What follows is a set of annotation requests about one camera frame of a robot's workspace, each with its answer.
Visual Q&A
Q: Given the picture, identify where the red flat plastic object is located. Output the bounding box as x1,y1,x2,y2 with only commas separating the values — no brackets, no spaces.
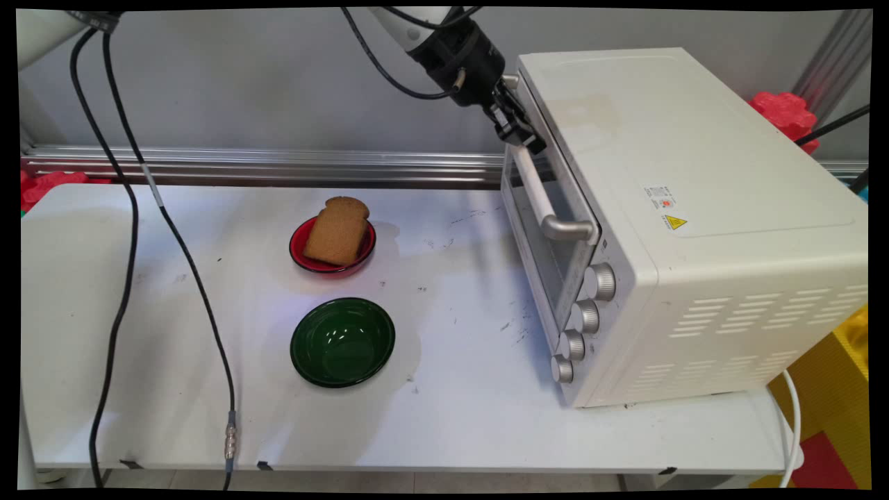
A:
21,169,112,213

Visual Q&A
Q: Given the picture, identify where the aluminium rail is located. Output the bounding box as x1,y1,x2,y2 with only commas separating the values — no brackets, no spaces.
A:
21,144,869,191

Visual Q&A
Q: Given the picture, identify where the dark green bowl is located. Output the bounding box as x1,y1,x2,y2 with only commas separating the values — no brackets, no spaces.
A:
290,297,397,388

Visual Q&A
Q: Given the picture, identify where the oven glass door with handle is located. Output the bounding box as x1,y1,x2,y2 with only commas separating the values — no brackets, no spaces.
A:
500,73,606,351

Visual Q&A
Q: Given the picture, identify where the white toaster oven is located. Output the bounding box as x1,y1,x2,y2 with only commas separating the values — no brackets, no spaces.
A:
500,47,869,409

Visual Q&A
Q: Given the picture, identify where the red knobbly plastic object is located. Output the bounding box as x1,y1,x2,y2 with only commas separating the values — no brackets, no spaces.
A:
749,92,820,155

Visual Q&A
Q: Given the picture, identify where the black gripper plug cable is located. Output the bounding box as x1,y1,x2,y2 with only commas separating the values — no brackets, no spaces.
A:
339,7,466,100

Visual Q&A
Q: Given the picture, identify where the brown bread slice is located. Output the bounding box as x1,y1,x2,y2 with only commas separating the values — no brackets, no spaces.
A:
303,196,371,267

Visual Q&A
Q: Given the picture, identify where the red floor mat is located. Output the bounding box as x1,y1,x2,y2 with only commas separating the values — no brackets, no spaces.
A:
792,432,859,490

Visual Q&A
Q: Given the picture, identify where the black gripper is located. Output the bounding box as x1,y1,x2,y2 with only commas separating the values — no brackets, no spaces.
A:
408,18,549,156

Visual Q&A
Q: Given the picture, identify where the aluminium frame post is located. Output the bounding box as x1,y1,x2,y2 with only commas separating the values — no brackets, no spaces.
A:
792,10,872,120

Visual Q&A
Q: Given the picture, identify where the black cable with metal connector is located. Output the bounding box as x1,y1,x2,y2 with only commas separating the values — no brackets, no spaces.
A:
103,31,238,490

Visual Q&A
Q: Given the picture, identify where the red bowl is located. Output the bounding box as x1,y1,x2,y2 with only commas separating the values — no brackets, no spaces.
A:
289,216,377,274

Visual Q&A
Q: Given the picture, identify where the white power cable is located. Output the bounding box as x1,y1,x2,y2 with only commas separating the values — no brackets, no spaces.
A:
778,370,804,488

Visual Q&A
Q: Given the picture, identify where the plain black hanging cable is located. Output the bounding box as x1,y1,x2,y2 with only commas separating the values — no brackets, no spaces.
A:
69,28,140,488

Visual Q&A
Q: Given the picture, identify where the thin black slanted cable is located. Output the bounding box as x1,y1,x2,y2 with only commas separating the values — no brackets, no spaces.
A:
795,104,870,147

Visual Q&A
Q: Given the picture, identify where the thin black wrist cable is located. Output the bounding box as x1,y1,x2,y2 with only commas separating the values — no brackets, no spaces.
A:
382,7,483,31

